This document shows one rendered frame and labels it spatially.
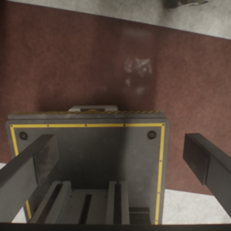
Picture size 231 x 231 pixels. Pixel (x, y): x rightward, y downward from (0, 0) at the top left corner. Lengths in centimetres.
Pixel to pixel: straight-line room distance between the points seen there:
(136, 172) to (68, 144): 33
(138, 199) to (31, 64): 92
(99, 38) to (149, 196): 85
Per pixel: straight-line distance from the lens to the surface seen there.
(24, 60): 111
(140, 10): 102
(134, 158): 74
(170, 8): 100
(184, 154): 17
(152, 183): 82
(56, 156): 17
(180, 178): 126
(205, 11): 111
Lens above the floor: 97
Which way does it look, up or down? 75 degrees down
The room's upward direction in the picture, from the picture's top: 175 degrees counter-clockwise
